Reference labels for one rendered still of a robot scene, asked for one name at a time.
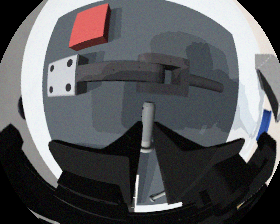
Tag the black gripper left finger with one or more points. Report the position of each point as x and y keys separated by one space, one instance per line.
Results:
x=107 y=164

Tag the red square block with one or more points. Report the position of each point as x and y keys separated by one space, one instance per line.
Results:
x=91 y=28

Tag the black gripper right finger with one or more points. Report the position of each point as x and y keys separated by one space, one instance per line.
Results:
x=183 y=163

